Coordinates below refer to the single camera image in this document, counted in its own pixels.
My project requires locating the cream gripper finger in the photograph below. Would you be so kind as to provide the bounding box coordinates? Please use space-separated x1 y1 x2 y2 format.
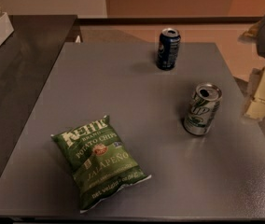
244 66 265 120
239 21 260 42

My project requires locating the silver green 7up can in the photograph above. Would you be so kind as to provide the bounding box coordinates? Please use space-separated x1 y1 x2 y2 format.
183 82 222 135

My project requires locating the blue soda can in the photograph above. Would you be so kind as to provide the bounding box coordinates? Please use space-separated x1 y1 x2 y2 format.
157 28 181 70

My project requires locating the green jalapeno chip bag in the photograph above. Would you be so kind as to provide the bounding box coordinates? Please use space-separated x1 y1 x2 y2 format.
51 116 150 213

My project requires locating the dark side table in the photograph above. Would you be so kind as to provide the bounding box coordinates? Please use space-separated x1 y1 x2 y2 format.
0 15 80 176

